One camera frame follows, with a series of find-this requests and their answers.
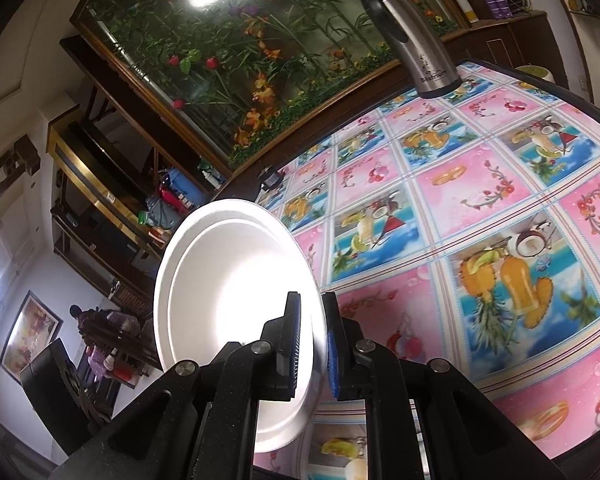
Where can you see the printed pink tablecloth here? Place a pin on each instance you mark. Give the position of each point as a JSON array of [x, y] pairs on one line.
[[430, 210]]

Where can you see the purple bottle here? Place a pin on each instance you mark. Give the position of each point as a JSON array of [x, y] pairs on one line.
[[503, 0], [487, 0]]

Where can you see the red thermos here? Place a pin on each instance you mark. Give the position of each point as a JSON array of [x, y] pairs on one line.
[[172, 197]]

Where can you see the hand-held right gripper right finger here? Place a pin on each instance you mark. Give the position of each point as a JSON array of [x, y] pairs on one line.
[[332, 355]]

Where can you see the stainless steel flask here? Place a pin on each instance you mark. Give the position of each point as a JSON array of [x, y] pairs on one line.
[[420, 50]]

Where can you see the wooden chair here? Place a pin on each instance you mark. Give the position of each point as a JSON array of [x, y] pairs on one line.
[[55, 385]]

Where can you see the wooden side cabinet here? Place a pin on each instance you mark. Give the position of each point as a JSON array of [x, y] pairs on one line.
[[525, 40]]

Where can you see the blue thermos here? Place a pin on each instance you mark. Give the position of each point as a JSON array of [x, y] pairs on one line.
[[185, 185]]

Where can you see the wooden partition cabinet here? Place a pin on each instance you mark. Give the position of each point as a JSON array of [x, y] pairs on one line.
[[130, 125]]

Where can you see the grey-blue thermos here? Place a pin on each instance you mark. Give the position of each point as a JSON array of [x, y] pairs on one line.
[[162, 215]]

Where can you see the small black device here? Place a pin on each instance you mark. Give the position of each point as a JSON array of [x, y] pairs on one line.
[[271, 179]]

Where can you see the framed wall picture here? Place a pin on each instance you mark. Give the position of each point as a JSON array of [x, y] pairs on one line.
[[30, 335]]

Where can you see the green rimmed white container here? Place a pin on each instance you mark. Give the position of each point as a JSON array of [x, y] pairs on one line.
[[532, 71]]

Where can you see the gold trimmed pillar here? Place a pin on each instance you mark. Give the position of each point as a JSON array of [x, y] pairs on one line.
[[105, 195]]

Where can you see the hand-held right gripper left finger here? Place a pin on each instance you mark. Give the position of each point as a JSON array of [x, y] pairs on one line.
[[295, 345]]

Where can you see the artificial flower glass display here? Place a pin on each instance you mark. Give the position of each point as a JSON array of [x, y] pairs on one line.
[[230, 60]]

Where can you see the white bowl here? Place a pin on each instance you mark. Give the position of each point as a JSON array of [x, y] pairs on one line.
[[220, 285]]

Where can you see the green packet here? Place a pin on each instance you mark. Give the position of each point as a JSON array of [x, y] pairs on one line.
[[143, 217]]

